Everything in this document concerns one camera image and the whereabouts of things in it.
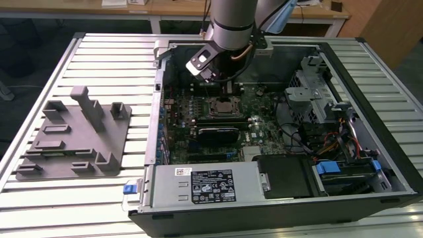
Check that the green motherboard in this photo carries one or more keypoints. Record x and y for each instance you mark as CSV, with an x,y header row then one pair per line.
x,y
264,126

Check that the wooden cabinet panel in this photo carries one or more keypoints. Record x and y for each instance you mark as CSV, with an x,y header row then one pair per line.
x,y
390,32

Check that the wooden desk white frame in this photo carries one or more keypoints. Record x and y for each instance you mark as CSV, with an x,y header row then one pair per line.
x,y
83,8

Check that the black plastic bay cover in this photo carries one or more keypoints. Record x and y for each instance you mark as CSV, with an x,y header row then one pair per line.
x,y
284,177

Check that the white paper box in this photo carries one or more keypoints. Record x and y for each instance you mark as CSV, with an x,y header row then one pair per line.
x,y
114,2
136,2

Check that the black and silver PC case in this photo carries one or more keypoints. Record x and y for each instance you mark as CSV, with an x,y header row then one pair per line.
x,y
264,220

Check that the grey floor stand foot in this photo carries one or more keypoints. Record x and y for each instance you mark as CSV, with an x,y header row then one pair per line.
x,y
6,94

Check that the grey parts rack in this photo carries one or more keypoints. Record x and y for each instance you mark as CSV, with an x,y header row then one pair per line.
x,y
83,148

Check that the silver CPU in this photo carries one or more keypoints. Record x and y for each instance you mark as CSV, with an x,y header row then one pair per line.
x,y
223,106

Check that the silver chipset heatsink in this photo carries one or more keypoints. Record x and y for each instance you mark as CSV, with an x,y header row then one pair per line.
x,y
251,152

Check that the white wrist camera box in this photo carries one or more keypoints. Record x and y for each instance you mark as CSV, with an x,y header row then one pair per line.
x,y
264,50

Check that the black graphics card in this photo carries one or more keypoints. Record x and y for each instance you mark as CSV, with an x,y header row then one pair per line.
x,y
218,136

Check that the small blue clip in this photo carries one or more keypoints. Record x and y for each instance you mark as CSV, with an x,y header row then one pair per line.
x,y
375,166

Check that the CPU socket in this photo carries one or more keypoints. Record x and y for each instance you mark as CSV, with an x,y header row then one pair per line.
x,y
211,114

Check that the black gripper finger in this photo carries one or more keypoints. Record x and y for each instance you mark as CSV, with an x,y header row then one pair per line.
x,y
228,91

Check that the silver power supply unit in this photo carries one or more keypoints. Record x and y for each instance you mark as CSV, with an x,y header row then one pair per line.
x,y
164,188

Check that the blue power supply latch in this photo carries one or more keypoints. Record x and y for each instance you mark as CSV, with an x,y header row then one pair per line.
x,y
130,188

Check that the coin cell battery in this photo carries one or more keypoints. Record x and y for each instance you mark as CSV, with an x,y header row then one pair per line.
x,y
259,93

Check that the hard disk in blue carrier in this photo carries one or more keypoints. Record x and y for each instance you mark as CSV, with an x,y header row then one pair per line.
x,y
327,169

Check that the small black box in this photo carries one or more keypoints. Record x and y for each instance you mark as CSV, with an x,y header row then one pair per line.
x,y
336,6

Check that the green RAM stick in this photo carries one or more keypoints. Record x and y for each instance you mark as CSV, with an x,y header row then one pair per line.
x,y
58,154

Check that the metal drive cage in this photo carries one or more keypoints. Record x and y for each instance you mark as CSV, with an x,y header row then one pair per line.
x,y
299,93

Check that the silver wrist camera black mount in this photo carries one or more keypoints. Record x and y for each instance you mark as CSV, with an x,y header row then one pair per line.
x,y
199,60

